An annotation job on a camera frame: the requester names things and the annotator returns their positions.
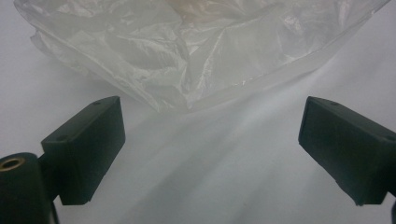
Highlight white paper sheet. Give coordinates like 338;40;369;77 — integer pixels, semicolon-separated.
0;0;396;224

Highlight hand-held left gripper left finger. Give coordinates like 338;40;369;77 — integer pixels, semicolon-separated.
40;95;126;206

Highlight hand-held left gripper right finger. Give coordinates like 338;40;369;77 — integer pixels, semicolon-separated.
298;95;396;207

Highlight clear smiley face plastic bag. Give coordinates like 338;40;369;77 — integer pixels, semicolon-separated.
13;0;391;114

